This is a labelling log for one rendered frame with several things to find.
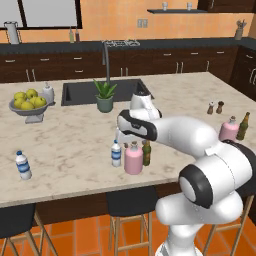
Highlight hob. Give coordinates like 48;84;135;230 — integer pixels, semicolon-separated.
101;38;141;48

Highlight dark brown base cupboards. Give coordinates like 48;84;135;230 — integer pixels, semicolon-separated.
0;37;240;84

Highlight dark wall cupboard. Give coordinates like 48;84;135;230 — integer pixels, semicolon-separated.
197;0;256;14

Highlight utensil pot with tools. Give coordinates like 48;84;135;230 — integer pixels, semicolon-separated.
234;19;248;41

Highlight window with black frame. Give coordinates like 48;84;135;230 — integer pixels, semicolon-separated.
0;0;83;31

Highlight grey tap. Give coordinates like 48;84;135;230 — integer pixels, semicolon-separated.
101;39;113;86

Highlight dark brown side cupboards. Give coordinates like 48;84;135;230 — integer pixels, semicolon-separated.
229;37;256;101

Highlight dark sink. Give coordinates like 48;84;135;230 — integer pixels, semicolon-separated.
60;78;155;107

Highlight wall socket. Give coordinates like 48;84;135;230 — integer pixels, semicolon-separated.
137;18;149;29

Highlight black stool with wooden legs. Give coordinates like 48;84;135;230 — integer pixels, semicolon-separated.
0;203;58;256
105;185;159;256
202;191;256;256

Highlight plastic water bottle blue label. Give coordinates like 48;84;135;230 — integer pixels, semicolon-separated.
110;139;123;168
15;150;33;181

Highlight potted green plant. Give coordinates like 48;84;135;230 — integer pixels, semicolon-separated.
92;78;118;114

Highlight green amber glass bottle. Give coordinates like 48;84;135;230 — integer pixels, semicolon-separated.
236;111;251;141
141;139;152;167

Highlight grey fruit bowl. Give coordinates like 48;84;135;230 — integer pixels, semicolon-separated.
8;98;57;125

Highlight pepper shaker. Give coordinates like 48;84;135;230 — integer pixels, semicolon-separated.
215;100;225;115

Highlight dark wall shelf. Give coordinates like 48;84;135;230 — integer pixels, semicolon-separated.
146;8;208;15

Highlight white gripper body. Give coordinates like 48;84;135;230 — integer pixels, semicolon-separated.
114;127;135;146

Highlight salt shaker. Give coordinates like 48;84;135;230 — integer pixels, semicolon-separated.
206;101;215;116

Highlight white soap dispenser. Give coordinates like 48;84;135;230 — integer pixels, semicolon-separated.
42;81;56;105

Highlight pink glass bottle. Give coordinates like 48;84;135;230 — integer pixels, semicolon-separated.
218;115;240;143
124;140;144;176

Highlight green apple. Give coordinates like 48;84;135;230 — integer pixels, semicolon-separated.
20;100;36;111
33;96;48;109
13;91;28;101
13;97;26;110
25;88;39;99

